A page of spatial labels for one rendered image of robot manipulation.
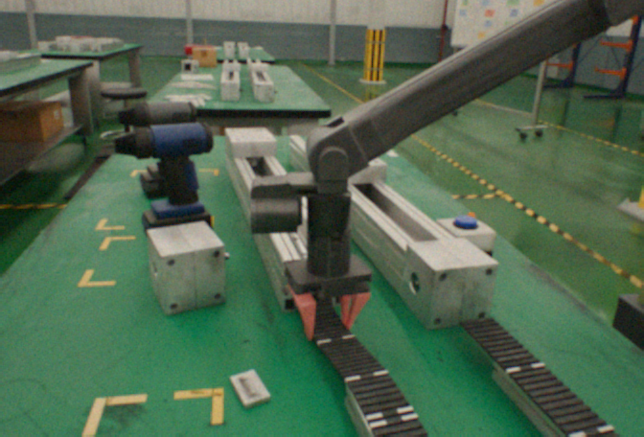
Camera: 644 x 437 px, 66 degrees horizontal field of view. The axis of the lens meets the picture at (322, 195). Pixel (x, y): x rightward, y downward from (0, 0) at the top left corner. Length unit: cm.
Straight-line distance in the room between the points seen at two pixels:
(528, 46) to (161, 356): 58
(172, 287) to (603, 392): 57
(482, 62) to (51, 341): 64
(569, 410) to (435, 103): 36
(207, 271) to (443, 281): 34
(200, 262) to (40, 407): 26
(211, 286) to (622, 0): 62
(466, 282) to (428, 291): 5
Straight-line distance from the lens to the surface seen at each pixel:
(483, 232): 95
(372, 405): 56
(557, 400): 63
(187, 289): 76
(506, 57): 63
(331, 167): 57
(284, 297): 74
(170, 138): 93
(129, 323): 77
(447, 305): 74
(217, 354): 68
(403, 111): 60
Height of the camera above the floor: 118
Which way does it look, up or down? 19 degrees down
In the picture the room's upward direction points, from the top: 2 degrees clockwise
